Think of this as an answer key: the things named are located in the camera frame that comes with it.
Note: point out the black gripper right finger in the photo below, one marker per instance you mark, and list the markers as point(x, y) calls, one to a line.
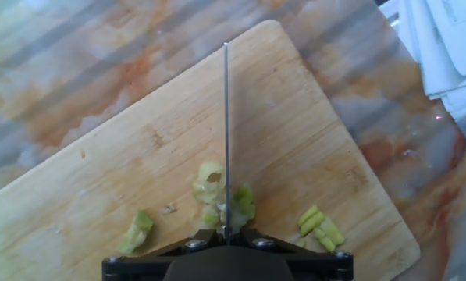
point(318, 267)

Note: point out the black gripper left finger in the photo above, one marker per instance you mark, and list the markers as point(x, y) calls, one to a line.
point(139, 267)

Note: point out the wooden cutting board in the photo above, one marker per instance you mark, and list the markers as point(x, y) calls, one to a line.
point(139, 156)

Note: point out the steel cleaver knife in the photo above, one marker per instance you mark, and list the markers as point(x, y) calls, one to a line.
point(226, 117)

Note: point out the small green scallion slice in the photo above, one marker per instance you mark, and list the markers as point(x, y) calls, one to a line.
point(301, 242)

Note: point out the green scallion stalk piece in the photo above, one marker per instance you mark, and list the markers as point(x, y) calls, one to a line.
point(332, 234)

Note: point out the orange marble patterned mat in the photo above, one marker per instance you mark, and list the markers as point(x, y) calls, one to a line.
point(100, 58)

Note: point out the white paper sheets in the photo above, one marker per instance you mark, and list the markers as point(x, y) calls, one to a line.
point(451, 39)

